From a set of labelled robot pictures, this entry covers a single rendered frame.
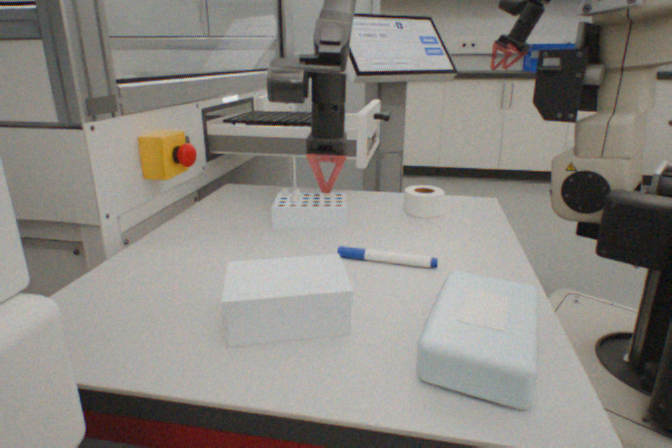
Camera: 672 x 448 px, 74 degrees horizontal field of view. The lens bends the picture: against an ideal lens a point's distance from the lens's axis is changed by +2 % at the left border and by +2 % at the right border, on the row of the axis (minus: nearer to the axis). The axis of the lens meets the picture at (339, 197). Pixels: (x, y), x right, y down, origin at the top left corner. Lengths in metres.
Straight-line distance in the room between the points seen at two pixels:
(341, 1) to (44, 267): 0.65
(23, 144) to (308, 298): 0.48
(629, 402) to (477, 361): 0.92
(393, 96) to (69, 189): 1.49
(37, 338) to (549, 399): 0.37
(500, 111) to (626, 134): 2.86
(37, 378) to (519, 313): 0.37
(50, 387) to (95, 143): 0.45
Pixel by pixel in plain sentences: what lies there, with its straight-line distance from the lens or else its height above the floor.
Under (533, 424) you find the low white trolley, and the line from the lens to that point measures 0.41.
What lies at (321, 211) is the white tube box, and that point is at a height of 0.79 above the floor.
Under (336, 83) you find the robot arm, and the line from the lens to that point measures 0.72.
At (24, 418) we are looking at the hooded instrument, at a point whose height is 0.85.
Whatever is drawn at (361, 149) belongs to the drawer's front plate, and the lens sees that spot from 0.87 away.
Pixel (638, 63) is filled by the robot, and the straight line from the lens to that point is 1.18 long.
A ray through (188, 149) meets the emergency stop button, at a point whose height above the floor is 0.89.
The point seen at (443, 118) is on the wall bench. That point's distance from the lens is 3.94.
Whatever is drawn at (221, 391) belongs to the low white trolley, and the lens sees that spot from 0.42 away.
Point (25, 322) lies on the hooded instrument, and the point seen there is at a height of 0.90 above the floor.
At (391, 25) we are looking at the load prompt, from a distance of 2.03.
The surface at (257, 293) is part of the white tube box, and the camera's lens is 0.45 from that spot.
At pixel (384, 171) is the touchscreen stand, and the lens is 2.02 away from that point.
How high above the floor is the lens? 1.03
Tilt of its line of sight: 18 degrees down
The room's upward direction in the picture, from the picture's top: straight up
